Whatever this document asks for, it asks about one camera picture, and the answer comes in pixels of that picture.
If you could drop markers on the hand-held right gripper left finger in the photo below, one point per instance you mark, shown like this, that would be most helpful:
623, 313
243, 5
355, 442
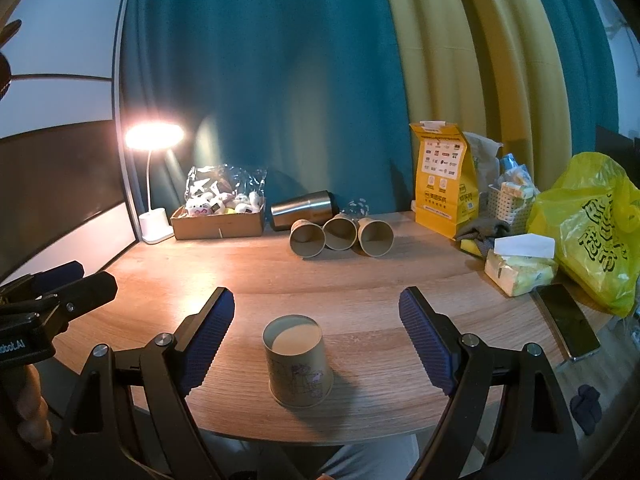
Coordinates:
210, 340

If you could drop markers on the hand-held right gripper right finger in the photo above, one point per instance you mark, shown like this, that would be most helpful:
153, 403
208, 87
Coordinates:
425, 340

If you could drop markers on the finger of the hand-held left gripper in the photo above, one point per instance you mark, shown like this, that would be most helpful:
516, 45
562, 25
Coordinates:
87, 290
60, 274

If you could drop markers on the printed paper cup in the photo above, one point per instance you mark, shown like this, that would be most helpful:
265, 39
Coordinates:
297, 365

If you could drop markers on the plain paper cup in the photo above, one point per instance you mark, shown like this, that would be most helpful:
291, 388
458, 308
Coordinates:
306, 240
375, 238
340, 234

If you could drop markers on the person's left hand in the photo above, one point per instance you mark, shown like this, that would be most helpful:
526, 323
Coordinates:
32, 405

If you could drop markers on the cardboard box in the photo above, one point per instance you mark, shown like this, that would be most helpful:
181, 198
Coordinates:
220, 226

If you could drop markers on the tissue pack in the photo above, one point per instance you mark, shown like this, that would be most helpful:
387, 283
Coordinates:
520, 265

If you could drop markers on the grey cloth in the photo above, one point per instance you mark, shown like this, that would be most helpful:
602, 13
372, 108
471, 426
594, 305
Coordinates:
482, 232

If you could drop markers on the person's grey pants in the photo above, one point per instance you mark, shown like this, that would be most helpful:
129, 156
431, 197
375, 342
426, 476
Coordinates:
370, 462

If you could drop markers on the black smartphone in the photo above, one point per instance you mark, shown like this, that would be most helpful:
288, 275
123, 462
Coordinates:
567, 320

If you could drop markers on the clear glass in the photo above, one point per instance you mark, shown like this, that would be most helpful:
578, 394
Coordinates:
358, 208

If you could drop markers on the clear bag of toys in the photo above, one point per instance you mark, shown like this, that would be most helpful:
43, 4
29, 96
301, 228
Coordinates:
225, 187

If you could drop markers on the white plastic basket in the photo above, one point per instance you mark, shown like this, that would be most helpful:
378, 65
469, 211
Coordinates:
510, 210

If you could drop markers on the yellow paper bag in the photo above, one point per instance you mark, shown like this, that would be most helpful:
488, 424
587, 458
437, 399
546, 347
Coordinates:
445, 180

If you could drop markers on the stainless steel tumbler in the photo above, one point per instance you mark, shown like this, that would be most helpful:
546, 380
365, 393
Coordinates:
305, 207

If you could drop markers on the white desk lamp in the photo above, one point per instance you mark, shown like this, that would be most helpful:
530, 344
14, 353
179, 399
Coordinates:
153, 136

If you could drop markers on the snack packets bundle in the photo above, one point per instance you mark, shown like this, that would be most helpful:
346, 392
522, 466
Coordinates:
517, 180

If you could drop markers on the yellow plastic bag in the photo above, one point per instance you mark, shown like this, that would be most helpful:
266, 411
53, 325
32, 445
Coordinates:
585, 230

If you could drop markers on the teal curtain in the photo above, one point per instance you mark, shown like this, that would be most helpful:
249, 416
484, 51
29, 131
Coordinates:
260, 70

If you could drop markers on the yellow curtain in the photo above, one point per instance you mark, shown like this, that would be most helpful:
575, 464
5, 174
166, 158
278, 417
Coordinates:
465, 45

